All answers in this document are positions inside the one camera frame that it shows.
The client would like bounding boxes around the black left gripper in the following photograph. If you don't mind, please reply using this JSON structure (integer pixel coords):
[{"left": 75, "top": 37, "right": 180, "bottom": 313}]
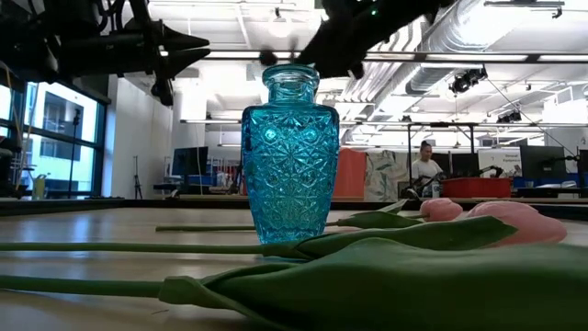
[{"left": 59, "top": 0, "right": 212, "bottom": 108}]

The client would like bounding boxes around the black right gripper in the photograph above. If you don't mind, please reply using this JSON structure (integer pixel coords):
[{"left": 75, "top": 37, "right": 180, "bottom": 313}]
[{"left": 293, "top": 0, "right": 457, "bottom": 80}]

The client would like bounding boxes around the blue cut-glass vase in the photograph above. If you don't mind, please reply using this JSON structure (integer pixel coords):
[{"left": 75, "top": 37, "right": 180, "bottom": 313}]
[{"left": 240, "top": 63, "right": 342, "bottom": 245}]

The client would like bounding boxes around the pink artificial tulip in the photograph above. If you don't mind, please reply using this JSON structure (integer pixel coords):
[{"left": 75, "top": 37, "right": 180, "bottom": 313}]
[
  {"left": 154, "top": 197, "right": 465, "bottom": 233},
  {"left": 0, "top": 200, "right": 569, "bottom": 261}
]

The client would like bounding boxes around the black monitor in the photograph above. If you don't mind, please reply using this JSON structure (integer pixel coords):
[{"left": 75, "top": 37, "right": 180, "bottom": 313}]
[
  {"left": 170, "top": 145, "right": 209, "bottom": 178},
  {"left": 519, "top": 144, "right": 568, "bottom": 182}
]

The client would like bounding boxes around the orange panel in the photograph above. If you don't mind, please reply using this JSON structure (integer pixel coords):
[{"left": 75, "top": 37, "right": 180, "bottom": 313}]
[{"left": 333, "top": 147, "right": 368, "bottom": 200}]

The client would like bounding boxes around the black tripod stand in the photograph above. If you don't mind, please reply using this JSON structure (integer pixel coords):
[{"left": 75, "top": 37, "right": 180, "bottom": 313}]
[{"left": 67, "top": 107, "right": 84, "bottom": 200}]

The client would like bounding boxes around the patterned white green board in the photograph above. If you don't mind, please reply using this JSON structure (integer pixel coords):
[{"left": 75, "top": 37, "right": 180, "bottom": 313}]
[{"left": 365, "top": 150, "right": 411, "bottom": 203}]

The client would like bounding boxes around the black ceiling spotlight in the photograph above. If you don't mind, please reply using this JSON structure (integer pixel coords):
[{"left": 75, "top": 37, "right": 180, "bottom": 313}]
[
  {"left": 448, "top": 67, "right": 490, "bottom": 96},
  {"left": 495, "top": 109, "right": 524, "bottom": 125}
]

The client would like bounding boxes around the small black tripod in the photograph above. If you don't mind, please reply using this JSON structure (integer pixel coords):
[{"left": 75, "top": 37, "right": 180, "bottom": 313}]
[{"left": 131, "top": 154, "right": 144, "bottom": 200}]

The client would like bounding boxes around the person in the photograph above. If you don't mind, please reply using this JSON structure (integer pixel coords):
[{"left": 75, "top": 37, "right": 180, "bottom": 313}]
[{"left": 409, "top": 139, "right": 447, "bottom": 200}]

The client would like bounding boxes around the long ceiling light strip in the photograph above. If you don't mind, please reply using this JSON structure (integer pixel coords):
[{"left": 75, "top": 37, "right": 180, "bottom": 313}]
[{"left": 201, "top": 49, "right": 588, "bottom": 64}]

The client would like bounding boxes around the large window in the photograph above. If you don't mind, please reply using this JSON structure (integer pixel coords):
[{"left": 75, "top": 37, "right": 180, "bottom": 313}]
[{"left": 0, "top": 77, "right": 109, "bottom": 200}]

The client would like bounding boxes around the white sign board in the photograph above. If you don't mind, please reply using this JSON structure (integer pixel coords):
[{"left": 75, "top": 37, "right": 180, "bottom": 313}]
[{"left": 477, "top": 147, "right": 523, "bottom": 178}]

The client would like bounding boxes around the red plastic bin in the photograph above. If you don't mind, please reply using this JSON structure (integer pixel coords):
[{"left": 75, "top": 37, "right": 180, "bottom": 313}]
[{"left": 441, "top": 176, "right": 513, "bottom": 200}]

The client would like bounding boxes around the yellow green jug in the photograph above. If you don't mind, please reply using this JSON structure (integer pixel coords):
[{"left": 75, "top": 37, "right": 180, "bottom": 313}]
[{"left": 30, "top": 173, "right": 50, "bottom": 201}]

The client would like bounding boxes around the silver ceiling duct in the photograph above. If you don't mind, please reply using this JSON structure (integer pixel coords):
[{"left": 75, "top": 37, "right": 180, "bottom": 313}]
[{"left": 339, "top": 0, "right": 503, "bottom": 109}]

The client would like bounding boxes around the black gantry frame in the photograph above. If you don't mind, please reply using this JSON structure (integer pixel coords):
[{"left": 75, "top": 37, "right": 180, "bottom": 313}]
[{"left": 406, "top": 120, "right": 477, "bottom": 189}]

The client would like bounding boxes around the black aluminium table frame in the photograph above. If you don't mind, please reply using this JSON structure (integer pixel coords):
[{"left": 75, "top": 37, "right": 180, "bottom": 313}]
[{"left": 0, "top": 196, "right": 588, "bottom": 222}]

